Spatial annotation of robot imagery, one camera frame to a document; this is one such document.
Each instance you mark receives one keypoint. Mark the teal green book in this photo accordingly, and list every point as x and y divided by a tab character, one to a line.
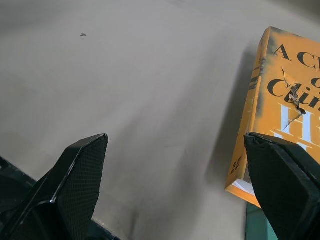
257	225

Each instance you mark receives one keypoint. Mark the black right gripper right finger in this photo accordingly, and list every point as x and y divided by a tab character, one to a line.
282	185

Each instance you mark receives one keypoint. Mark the orange paperback book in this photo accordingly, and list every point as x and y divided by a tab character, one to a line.
260	105

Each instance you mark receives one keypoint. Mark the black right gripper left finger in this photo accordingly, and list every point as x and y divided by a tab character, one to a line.
75	180

